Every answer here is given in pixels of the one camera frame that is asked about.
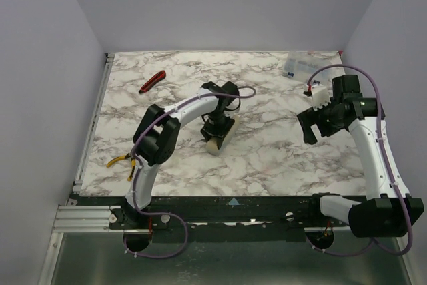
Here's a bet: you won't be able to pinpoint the aluminium extrusion frame rail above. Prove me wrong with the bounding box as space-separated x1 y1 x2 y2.
53 206 111 233

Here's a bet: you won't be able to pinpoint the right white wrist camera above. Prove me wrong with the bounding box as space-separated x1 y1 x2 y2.
304 83 331 111

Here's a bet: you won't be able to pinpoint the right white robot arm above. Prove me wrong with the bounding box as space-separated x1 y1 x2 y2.
298 75 424 238

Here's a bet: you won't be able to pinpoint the yellow handled pliers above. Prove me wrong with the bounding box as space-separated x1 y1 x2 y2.
105 152 137 182

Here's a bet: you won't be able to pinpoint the red black utility knife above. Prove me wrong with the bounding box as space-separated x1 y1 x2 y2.
138 70 166 94

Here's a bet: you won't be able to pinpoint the purple cable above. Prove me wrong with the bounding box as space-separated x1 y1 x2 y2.
306 64 414 256
122 85 257 259

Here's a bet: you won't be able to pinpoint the beige umbrella sleeve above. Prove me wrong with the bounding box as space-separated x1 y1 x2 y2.
205 116 240 156

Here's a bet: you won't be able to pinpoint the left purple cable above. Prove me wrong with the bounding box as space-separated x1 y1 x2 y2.
122 85 257 259

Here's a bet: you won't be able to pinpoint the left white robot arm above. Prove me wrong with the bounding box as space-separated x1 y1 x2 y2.
121 81 240 224

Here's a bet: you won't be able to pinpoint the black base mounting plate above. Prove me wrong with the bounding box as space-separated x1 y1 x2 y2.
68 193 348 244

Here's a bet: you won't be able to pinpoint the clear plastic parts box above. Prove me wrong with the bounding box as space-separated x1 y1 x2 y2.
282 51 345 87

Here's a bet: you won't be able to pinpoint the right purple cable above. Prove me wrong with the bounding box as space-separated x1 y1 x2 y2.
306 64 414 256

